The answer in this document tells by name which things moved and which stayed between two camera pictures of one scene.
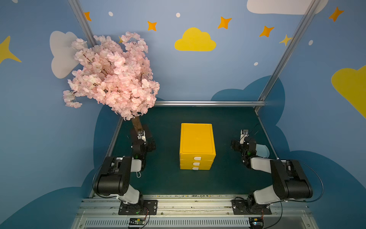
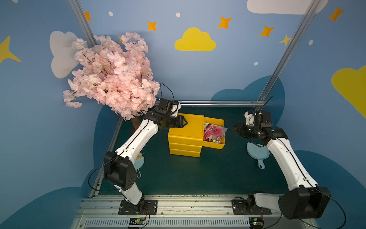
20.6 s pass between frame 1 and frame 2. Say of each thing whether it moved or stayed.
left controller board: stayed
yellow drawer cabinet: moved
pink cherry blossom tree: stayed
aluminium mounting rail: stayed
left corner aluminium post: stayed
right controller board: stayed
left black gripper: moved
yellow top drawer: moved
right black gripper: moved
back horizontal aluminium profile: stayed
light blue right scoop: stayed
